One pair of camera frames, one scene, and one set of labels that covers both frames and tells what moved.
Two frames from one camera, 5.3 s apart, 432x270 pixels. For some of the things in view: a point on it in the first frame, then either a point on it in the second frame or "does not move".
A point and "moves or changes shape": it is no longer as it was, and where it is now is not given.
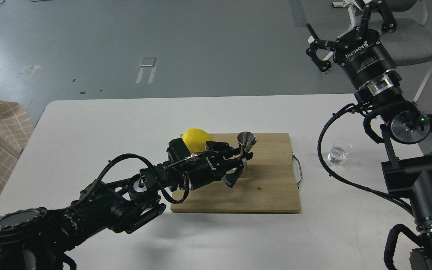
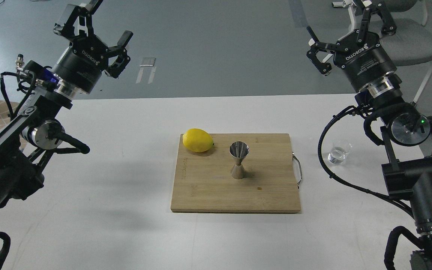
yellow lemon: x=195 y=139 does not move
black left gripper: x=203 y=168 → x=81 y=65
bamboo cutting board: x=269 y=182 does not move
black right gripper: x=360 y=52 does not move
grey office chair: x=410 y=42 does not move
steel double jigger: x=246 y=140 moves or changes shape
